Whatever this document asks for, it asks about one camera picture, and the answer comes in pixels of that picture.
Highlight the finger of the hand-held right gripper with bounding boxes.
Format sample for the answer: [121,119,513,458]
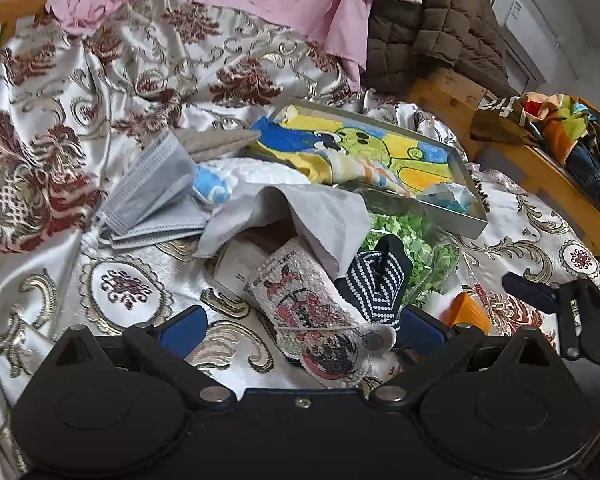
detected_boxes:
[502,271,600,313]
[555,302,600,367]

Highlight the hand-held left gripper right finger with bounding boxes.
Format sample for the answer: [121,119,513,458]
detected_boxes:
[370,305,556,408]

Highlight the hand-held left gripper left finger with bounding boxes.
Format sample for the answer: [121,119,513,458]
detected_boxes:
[50,305,236,408]

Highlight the orange plastic cap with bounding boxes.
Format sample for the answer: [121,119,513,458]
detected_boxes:
[440,291,491,336]

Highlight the navy dotted sock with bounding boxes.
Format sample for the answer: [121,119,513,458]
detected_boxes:
[340,235,413,333]

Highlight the grey metal tin box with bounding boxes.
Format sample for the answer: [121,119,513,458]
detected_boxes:
[245,97,490,240]

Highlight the light grey cloth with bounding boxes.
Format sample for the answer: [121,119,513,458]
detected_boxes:
[197,185,371,281]

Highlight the grey face mask bundle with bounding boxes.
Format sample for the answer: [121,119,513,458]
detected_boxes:
[92,130,213,251]

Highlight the white blue cloth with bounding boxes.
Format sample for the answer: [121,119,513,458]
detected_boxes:
[192,157,311,211]

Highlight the bag of green paper stars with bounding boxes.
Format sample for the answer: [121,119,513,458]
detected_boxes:
[335,180,463,311]

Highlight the teal white tissue pack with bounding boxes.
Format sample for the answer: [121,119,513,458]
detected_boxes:
[420,182,478,213]

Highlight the blue jeans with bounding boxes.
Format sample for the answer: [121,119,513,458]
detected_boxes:
[565,135,600,221]

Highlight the olive printed cloth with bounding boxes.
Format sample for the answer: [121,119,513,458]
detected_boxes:
[470,92,531,148]

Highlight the multicoloured patchwork cloth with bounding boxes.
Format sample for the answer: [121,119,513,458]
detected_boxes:
[520,91,600,166]

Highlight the yellow blue cartoon cloth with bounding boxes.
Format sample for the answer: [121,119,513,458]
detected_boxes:
[250,105,453,198]

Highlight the floral satin bedspread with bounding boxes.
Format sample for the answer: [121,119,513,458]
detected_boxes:
[0,0,600,480]

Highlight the white air conditioner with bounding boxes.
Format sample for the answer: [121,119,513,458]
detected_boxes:
[500,0,553,91]

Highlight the brown quilted jacket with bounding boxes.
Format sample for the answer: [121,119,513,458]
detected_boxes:
[362,0,521,98]

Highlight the wooden bed frame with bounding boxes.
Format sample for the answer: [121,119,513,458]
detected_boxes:
[0,0,600,261]

